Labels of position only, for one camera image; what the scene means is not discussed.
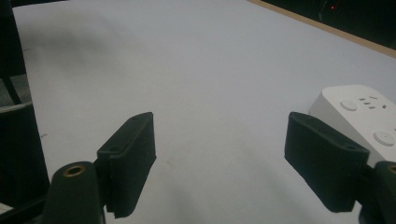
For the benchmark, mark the white power strip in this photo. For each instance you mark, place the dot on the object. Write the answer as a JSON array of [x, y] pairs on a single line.
[[361, 119]]

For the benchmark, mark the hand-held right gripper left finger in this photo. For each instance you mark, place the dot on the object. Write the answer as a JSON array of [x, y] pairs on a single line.
[[127, 155]]

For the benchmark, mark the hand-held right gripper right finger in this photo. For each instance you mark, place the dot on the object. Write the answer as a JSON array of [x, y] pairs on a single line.
[[323, 161]]

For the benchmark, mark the black chair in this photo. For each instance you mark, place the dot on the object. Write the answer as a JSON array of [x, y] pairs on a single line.
[[18, 149]]

